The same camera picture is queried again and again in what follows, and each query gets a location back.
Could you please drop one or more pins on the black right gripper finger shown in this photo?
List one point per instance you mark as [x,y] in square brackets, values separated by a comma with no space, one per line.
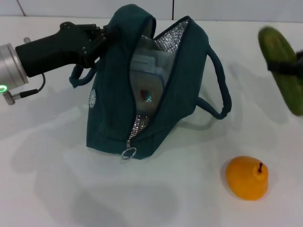
[284,67]
[300,55]

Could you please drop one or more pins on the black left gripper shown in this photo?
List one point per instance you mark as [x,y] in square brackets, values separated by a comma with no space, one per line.
[52,49]

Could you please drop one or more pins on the green cucumber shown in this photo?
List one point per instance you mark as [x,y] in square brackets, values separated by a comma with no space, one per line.
[277,47]

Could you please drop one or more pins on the clear blue-rimmed plastic food container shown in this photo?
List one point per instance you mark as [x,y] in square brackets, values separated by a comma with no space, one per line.
[146,78]

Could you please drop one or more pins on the dark teal insulated lunch bag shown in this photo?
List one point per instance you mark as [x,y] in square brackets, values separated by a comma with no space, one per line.
[109,106]

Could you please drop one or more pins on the orange-yellow pear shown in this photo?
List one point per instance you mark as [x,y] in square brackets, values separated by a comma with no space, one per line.
[243,179]

